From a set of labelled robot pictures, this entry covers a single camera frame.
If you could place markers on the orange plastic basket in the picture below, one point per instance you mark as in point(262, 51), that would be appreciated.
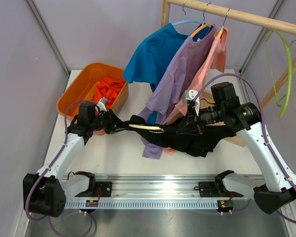
point(77, 105)

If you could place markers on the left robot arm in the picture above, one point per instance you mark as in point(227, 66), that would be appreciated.
point(44, 192)

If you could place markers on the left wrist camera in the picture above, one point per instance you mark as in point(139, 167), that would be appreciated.
point(101, 105)

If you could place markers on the lilac t shirt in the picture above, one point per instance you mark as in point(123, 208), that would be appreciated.
point(178, 76)

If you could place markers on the cream yellow hanger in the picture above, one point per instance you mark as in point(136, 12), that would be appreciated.
point(222, 28)

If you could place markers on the orange brown hanger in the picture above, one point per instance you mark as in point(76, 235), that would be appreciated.
point(204, 24)

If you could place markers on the lime green hanger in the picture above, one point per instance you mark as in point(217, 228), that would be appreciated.
point(286, 77)

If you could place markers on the blue t shirt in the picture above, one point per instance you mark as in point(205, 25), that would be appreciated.
point(152, 57)

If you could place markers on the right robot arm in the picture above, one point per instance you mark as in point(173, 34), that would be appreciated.
point(279, 185)

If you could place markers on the aluminium mounting rail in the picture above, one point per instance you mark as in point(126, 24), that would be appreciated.
point(159, 206)

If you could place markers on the light blue hanger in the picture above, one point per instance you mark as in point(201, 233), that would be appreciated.
point(185, 21)

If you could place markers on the white hanger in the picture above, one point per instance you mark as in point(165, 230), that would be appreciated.
point(146, 127)

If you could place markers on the wooden clothes rack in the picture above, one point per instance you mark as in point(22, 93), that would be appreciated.
point(264, 22)

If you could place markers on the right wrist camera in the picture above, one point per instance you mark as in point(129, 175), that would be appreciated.
point(191, 98)

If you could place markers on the black t shirt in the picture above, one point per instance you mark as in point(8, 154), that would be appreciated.
point(194, 145)

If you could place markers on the orange t shirt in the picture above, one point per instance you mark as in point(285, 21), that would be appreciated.
point(108, 88)

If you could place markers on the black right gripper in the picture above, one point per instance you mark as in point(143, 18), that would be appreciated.
point(191, 124)

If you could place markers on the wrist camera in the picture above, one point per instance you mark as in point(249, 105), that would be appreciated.
point(101, 105)
point(191, 98)

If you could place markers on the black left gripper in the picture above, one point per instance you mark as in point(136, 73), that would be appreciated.
point(114, 124)

